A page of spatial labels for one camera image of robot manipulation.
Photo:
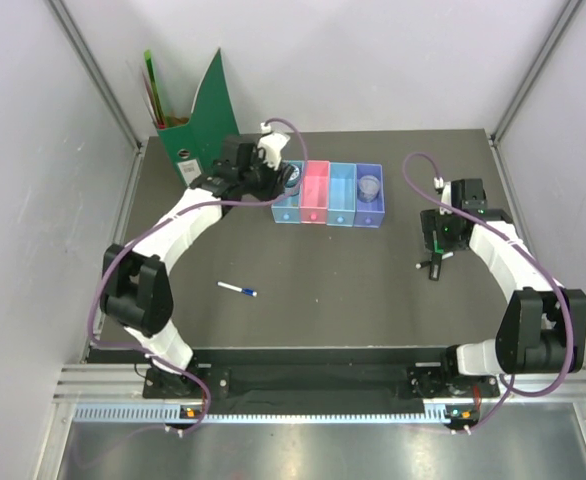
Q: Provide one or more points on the purple drawer box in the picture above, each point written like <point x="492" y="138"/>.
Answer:
<point x="370" y="215"/>

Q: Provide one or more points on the blue white pen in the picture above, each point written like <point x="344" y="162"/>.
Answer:
<point x="238" y="289"/>

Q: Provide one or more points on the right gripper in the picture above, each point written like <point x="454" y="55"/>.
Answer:
<point x="432" y="221"/>

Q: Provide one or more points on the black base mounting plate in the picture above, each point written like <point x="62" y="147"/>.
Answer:
<point x="400" y="381"/>

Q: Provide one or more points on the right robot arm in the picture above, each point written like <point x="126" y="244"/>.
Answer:
<point x="543" y="329"/>

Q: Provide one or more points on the black white pen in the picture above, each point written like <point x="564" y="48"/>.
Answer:
<point x="427" y="263"/>

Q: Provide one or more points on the clear round clip container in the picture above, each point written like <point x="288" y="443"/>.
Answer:
<point x="369" y="187"/>

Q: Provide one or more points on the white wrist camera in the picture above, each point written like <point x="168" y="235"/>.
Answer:
<point x="443" y="189"/>
<point x="270" y="146"/>

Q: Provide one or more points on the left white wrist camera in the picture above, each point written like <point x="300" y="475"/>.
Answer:
<point x="270" y="146"/>

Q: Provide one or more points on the green lever arch binder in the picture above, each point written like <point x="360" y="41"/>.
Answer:
<point x="192" y="142"/>

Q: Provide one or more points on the green highlighter marker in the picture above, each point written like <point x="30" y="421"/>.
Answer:
<point x="435" y="263"/>

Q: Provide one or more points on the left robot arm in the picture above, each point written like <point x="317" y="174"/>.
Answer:
<point x="138" y="293"/>

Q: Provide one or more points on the round patterned tape roll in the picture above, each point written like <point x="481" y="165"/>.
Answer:
<point x="294" y="178"/>

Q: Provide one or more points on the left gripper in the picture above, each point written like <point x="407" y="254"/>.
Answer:
<point x="275" y="185"/>

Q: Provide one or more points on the teal blue drawer box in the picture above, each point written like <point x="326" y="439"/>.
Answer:
<point x="341" y="195"/>

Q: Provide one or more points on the pink drawer box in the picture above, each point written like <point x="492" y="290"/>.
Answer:
<point x="314" y="192"/>

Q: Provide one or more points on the light blue drawer box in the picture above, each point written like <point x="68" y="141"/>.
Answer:
<point x="287" y="211"/>

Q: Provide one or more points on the grey slotted cable duct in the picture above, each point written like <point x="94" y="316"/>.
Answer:
<point x="187" y="413"/>

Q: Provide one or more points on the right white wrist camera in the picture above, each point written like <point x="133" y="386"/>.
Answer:
<point x="443" y="189"/>

